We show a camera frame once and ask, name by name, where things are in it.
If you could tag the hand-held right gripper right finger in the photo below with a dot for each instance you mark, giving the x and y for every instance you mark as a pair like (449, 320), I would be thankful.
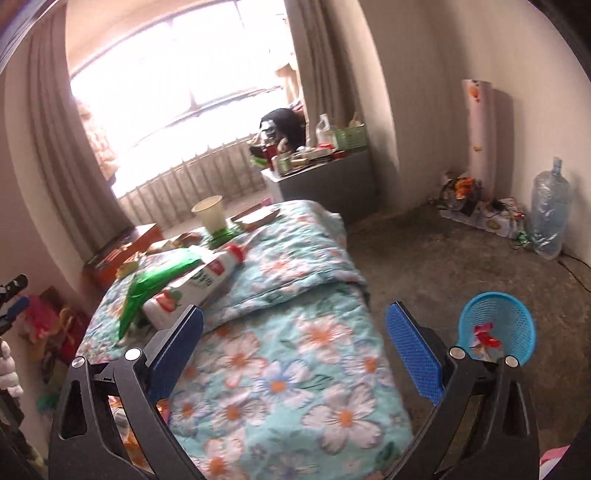
(413, 350)

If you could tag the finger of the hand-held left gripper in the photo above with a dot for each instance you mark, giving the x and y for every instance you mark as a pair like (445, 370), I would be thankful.
(14, 308)
(14, 284)

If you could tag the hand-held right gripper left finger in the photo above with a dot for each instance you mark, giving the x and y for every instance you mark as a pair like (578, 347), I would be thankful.
(178, 341)

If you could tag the white strawberry print bag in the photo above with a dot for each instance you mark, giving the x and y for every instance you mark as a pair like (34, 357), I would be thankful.
(203, 281)

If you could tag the large green snack bag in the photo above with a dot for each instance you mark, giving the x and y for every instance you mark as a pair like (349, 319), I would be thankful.
(157, 277)

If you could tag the blue plastic basket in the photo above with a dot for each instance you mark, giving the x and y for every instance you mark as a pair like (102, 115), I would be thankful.
(503, 314)

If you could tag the pink plastic bag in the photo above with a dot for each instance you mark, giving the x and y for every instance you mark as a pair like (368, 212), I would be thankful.
(44, 318)

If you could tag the red gift bag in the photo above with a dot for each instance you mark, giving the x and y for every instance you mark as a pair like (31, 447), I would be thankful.
(76, 332)

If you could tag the red white wrapper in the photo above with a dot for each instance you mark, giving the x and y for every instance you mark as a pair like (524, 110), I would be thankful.
(485, 337)

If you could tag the orange wooden cabinet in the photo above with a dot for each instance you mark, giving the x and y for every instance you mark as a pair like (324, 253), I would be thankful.
(106, 263)

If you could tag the green plastic bag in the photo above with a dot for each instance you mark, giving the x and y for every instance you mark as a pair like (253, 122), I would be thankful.
(46, 401)

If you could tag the floral blanket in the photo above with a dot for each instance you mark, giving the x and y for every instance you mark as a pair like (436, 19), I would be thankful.
(277, 369)

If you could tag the grey curtain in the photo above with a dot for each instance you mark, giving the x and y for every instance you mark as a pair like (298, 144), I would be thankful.
(341, 60)
(60, 161)

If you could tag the white paper cup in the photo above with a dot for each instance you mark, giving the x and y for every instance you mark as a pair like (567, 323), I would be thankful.
(210, 214)

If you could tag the white plastic package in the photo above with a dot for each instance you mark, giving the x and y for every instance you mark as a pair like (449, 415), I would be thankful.
(494, 224)

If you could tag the metal balcony railing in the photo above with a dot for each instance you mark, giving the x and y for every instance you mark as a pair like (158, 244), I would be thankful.
(175, 177)

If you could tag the beige quilted jacket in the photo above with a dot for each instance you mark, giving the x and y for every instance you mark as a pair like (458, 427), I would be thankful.
(99, 143)

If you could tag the orange black snack bag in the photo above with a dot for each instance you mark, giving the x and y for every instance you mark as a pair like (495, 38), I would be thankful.
(461, 189)

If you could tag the pink floral cloth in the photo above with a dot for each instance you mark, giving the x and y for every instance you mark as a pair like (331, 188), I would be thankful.
(554, 461)

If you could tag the grey white cabinet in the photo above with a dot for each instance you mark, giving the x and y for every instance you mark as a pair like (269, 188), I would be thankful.
(323, 184)

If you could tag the large clear water jug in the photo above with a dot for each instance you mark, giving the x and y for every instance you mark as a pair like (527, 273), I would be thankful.
(549, 207)

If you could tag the red thermos bottle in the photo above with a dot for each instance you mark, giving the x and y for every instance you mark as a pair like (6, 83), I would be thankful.
(268, 151)

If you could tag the green plastic basket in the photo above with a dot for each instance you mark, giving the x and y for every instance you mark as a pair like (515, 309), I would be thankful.
(351, 137)

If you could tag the white printed roll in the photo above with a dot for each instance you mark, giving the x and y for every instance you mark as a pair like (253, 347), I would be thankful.
(480, 138)

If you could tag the white plastic bag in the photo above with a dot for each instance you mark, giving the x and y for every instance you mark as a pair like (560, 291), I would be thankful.
(324, 129)

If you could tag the black backpack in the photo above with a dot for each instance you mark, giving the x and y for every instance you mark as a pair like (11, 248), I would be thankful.
(286, 124)

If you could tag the cream hanging clothes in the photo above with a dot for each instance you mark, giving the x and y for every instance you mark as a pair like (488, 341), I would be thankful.
(291, 78)

